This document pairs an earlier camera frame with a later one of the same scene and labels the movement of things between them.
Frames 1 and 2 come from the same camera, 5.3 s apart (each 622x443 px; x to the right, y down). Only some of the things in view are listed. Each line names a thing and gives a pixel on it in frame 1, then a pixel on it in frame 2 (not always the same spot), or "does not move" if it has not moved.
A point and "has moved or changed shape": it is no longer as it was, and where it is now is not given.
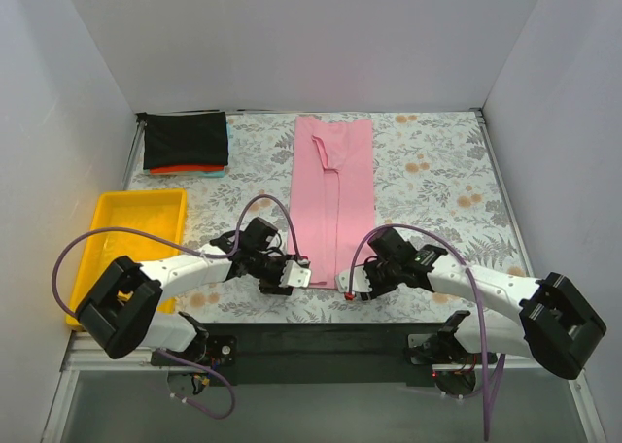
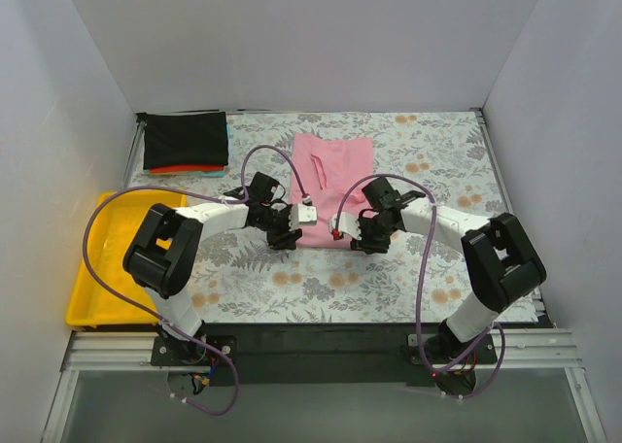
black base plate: x=332 y=354 does not move
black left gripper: x=280 y=275 → x=283 y=234
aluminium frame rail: x=86 y=352 does not move
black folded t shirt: x=185 y=139 does not move
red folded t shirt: x=191 y=168 does not move
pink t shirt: x=331 y=218 has moved or changed shape
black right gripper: x=371 y=278 → x=368 y=239
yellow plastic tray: x=157 y=212 does not move
